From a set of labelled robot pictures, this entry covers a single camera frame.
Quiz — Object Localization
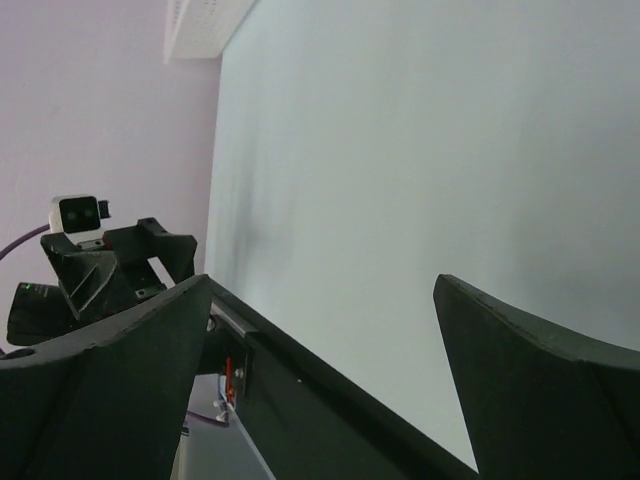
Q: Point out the white plastic mesh basket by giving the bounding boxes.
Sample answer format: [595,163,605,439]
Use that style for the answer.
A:
[163,0,256,64]

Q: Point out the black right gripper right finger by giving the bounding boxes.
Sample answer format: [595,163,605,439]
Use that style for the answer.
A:
[433,274,639,479]

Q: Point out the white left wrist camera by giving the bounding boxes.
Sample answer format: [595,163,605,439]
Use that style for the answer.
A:
[48,194,111,250]

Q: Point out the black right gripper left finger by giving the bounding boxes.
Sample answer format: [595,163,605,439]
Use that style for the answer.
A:
[1,275,213,479]

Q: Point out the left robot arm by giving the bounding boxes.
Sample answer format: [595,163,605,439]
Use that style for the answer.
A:
[7,217,197,346]

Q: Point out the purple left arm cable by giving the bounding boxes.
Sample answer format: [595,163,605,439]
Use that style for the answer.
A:
[0,223,51,264]

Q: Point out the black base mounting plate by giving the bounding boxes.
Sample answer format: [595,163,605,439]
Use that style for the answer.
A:
[199,284,478,479]

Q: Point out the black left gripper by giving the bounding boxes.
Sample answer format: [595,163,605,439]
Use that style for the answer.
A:
[40,217,197,320]

